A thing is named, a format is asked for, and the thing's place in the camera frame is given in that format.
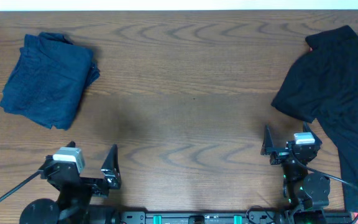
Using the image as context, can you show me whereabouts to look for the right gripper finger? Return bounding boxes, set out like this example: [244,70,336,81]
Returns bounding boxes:
[303,121,321,143]
[260,124,275,156]

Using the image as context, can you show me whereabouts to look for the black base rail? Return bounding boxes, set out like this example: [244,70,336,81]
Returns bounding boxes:
[119,210,353,224]

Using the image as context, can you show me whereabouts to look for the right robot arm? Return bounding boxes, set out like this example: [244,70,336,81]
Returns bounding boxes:
[260,123,330,223]

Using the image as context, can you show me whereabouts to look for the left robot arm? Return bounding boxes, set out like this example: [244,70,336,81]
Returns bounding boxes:
[19,141,122,224]

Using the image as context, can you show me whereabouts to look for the black garment pile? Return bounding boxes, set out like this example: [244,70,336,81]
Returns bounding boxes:
[270,25,358,214]

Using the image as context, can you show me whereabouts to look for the folded navy blue garment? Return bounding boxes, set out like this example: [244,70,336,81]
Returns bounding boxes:
[84,61,100,89]

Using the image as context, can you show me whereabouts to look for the navy blue shorts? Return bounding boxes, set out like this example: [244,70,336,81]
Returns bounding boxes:
[0,32,94,130]

